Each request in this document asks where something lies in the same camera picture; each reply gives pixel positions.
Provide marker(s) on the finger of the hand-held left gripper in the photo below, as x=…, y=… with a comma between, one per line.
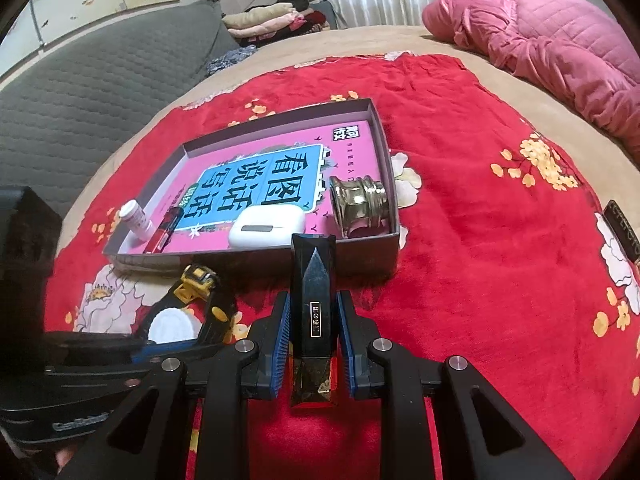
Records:
x=100, y=352
x=75, y=410

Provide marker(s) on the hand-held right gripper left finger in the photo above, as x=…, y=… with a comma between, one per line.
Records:
x=282, y=340

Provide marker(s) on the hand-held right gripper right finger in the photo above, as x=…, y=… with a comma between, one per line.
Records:
x=345, y=345

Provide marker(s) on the black faceted bottle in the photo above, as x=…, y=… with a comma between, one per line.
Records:
x=314, y=285

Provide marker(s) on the white round pad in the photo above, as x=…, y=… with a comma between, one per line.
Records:
x=170, y=327

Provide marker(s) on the grey cardboard box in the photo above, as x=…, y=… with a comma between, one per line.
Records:
x=225, y=261

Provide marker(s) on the white earbuds case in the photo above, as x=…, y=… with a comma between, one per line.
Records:
x=265, y=227

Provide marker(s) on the small white bottle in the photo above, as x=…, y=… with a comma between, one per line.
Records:
x=136, y=217

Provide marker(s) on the red black battery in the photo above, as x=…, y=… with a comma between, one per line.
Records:
x=161, y=232

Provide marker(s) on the person's left hand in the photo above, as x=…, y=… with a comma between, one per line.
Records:
x=65, y=460

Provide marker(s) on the yellow black tape measure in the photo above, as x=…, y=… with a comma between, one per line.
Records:
x=195, y=280

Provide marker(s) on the golden metal knob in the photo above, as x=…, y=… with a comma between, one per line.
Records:
x=357, y=202

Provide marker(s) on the grey quilted cover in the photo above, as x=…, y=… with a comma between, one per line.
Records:
x=100, y=85

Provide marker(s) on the pink book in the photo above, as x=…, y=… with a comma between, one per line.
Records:
x=360, y=135

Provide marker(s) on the red floral blanket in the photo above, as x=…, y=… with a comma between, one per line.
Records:
x=475, y=110

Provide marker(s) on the blue patterned cloth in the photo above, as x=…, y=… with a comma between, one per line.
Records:
x=227, y=60

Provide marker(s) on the black gold-lettered case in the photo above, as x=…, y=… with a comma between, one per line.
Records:
x=622, y=230

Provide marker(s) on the beige bed sheet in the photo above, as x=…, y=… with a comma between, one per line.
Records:
x=375, y=40

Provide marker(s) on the stack of folded clothes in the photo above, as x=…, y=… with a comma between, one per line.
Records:
x=265, y=17

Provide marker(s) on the pink quilt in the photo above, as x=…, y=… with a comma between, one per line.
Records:
x=550, y=35

